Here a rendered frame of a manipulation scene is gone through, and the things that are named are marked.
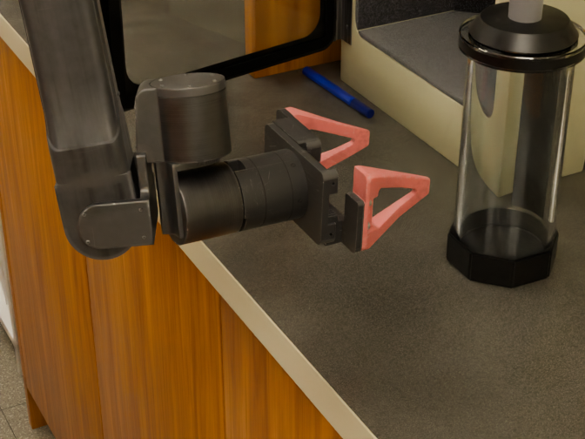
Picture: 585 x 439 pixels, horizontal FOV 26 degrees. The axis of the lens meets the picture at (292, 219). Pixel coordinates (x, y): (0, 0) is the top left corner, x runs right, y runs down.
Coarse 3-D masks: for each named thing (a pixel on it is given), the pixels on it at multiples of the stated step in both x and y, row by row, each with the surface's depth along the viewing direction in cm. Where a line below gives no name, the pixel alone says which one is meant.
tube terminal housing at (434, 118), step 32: (544, 0) 120; (576, 0) 122; (352, 32) 147; (352, 64) 149; (384, 64) 142; (576, 64) 125; (384, 96) 144; (416, 96) 138; (576, 96) 127; (416, 128) 140; (448, 128) 134; (576, 128) 130; (576, 160) 132
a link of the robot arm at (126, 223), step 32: (160, 96) 94; (192, 96) 93; (224, 96) 95; (160, 128) 95; (192, 128) 94; (224, 128) 96; (160, 160) 96; (192, 160) 95; (96, 224) 95; (128, 224) 95
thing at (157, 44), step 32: (128, 0) 128; (160, 0) 131; (192, 0) 133; (224, 0) 136; (256, 0) 139; (288, 0) 141; (128, 32) 130; (160, 32) 133; (192, 32) 135; (224, 32) 138; (256, 32) 140; (288, 32) 143; (128, 64) 132; (160, 64) 134; (192, 64) 137
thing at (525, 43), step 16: (512, 0) 105; (528, 0) 104; (480, 16) 107; (496, 16) 106; (512, 16) 105; (528, 16) 105; (544, 16) 106; (560, 16) 106; (480, 32) 105; (496, 32) 104; (512, 32) 103; (528, 32) 103; (544, 32) 103; (560, 32) 104; (576, 32) 106; (496, 48) 104; (512, 48) 103; (528, 48) 103; (544, 48) 103; (560, 48) 104
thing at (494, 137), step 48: (480, 48) 104; (576, 48) 104; (480, 96) 107; (528, 96) 105; (480, 144) 109; (528, 144) 107; (480, 192) 111; (528, 192) 110; (480, 240) 113; (528, 240) 112
